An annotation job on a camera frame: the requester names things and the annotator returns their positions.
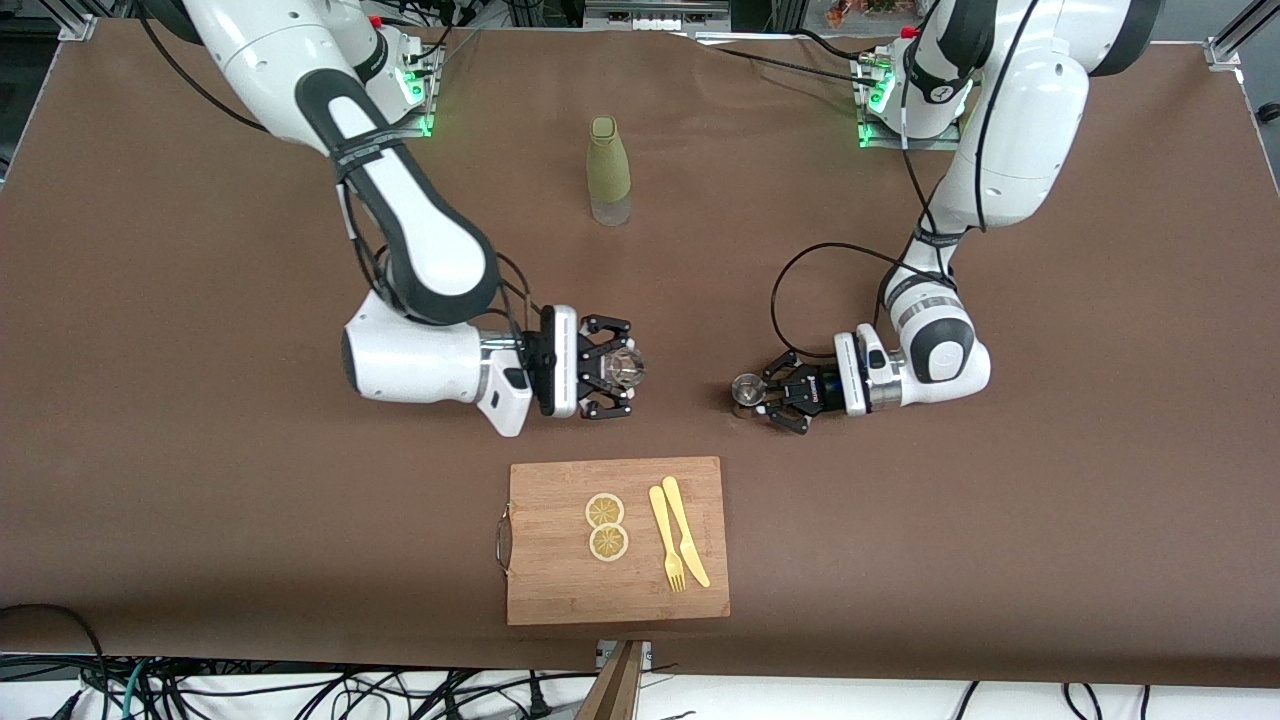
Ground olive green bottle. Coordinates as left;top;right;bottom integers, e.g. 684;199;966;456
586;116;633;227

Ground grey metal box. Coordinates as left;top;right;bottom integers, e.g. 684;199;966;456
583;0;733;31

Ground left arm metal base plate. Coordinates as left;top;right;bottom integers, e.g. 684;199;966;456
852;55;966;151

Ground clear glass cup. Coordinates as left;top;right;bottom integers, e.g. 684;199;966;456
600;347;648;391

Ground teal floor cable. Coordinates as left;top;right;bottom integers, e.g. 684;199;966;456
120;660;153;720

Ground yellow plastic fork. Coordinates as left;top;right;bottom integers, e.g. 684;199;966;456
648;485;687;593

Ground brown table cover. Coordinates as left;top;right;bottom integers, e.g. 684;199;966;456
0;20;1280;691

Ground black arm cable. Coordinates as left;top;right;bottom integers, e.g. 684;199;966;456
135;0;549;351
770;0;1041;363

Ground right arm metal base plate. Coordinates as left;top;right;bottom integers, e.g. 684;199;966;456
395;45;444;139

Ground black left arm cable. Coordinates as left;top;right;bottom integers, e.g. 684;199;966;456
770;0;1041;363

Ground yellow plastic knife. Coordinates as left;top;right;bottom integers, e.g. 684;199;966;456
661;476;712;589

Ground wooden post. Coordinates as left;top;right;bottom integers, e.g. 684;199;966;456
575;640;646;720

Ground wooden cutting board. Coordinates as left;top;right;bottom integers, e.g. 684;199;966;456
497;456;731;627

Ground aluminium frame profile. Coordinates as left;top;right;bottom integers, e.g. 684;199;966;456
55;0;101;43
1205;0;1280;69

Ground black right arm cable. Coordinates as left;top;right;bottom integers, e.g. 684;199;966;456
135;0;549;351

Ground thick black floor cable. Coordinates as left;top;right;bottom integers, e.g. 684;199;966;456
0;603;111;720

